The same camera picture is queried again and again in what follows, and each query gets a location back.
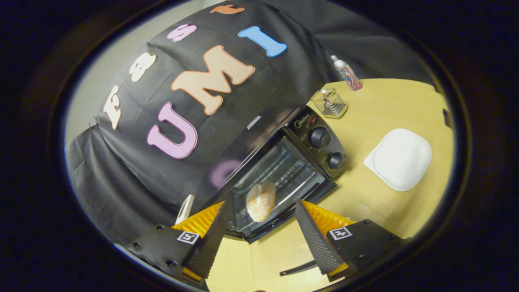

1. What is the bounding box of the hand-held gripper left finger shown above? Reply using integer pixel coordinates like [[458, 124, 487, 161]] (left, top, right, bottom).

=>
[[126, 200, 229, 291]]

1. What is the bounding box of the black backdrop cloth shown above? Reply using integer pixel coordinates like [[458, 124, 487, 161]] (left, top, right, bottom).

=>
[[65, 0, 436, 248]]

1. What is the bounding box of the white bread toaster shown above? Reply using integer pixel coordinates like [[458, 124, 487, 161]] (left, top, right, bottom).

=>
[[175, 194, 195, 225]]

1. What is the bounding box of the wire mesh basket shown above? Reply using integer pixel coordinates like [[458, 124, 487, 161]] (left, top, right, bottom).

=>
[[310, 87, 348, 119]]

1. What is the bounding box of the sugared donut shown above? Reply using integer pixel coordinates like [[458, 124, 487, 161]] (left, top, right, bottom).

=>
[[246, 181, 277, 223]]

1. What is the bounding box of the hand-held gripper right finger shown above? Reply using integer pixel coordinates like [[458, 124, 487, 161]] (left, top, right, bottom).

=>
[[294, 199, 407, 283]]

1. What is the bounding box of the black toaster oven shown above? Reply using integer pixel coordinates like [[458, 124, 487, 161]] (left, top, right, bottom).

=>
[[195, 105, 348, 277]]

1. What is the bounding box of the white plate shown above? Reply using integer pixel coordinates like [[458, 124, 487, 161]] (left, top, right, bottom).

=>
[[364, 129, 432, 192]]

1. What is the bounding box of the silver spray bottle pink label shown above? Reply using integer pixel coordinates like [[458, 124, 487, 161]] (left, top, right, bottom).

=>
[[330, 55, 363, 91]]

